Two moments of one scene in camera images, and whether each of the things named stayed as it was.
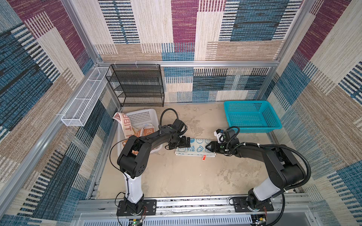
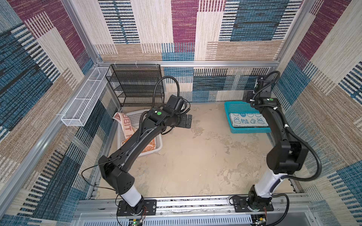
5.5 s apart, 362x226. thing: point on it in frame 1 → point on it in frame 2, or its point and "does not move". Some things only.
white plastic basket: x=139 y=119 does not move
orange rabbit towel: x=145 y=131 does not move
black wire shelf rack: x=138 y=85 does not move
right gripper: x=214 y=147 → x=247 y=96
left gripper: x=183 y=144 → x=183 y=117
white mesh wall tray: x=83 y=104 does not move
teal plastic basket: x=251 y=116 does not move
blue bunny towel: x=198 y=148 → x=248 y=120
